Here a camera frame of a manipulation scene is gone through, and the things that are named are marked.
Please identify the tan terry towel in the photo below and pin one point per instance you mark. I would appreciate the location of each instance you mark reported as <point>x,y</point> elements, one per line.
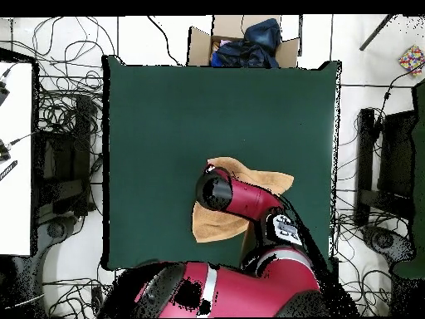
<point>215,222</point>

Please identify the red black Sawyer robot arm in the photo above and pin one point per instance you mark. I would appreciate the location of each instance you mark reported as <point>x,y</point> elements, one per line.
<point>245,199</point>

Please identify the black flat bar tool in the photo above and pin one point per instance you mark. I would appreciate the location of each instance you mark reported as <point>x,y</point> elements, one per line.
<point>8,170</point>

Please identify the dark green table cloth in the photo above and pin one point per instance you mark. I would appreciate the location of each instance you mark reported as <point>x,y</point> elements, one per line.
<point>149,116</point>

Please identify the open cardboard box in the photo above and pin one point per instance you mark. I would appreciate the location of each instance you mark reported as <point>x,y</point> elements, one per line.
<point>199,46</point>

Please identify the dark blue clothes pile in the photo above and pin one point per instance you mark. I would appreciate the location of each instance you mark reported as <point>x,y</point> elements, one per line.
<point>252,50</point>

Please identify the black power strip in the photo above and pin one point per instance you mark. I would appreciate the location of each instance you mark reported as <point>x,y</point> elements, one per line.
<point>96,299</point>

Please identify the white side table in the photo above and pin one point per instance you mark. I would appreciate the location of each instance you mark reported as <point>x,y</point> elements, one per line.
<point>16,166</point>

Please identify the dark slanted rod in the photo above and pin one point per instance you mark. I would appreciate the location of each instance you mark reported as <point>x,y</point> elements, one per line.
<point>377,33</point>

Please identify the multicoloured patterned box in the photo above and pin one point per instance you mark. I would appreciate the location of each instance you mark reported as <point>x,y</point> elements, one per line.
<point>411,59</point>

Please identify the black metal stand frame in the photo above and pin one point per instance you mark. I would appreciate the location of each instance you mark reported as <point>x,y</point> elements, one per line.
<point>365,149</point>
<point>83,149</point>

